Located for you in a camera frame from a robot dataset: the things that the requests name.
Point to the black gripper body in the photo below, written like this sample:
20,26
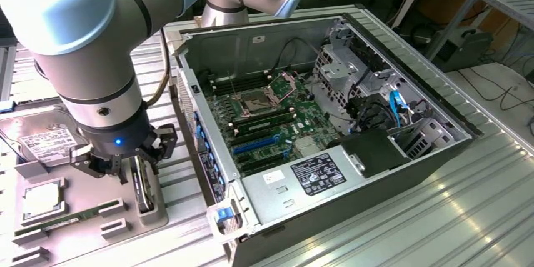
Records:
116,137

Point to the graphics card with black fan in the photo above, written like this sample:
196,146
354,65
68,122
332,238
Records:
143,192

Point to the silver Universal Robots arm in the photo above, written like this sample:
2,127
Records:
83,60

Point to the grey plastic parts rack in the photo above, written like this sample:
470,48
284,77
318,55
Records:
83,198

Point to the green RAM stick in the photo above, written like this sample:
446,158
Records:
79,215
263,124

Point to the silver hard disk drive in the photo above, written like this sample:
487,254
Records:
37,145

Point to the silver CPU chip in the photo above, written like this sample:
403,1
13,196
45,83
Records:
41,199

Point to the black expansion slot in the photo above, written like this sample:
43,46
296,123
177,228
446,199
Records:
263,160
267,167

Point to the CPU socket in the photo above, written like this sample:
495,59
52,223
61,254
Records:
252,104

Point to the black RAM slot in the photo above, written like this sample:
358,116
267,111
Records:
239,78
260,116
241,87

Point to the thin metal locking lever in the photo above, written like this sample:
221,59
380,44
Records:
232,84

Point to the blue case release latch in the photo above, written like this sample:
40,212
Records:
223,214

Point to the blue hard disk caddy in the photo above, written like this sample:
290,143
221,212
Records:
4,109

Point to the metal socket cover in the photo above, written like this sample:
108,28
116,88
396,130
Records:
272,94

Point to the grey power supply unit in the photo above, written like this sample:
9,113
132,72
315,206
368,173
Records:
275,198

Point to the silver chipset heatsink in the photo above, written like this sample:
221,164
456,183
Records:
308,146

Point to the green motherboard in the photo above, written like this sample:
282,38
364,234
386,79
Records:
308,113

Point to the metal drive cage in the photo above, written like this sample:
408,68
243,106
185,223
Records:
330,104

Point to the black plastic air shroud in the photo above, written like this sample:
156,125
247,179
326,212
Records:
371,151

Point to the open black PC case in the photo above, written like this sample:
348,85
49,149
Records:
375,192

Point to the metal disk bay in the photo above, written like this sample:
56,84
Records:
438,135

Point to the black floor device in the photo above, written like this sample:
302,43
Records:
467,48

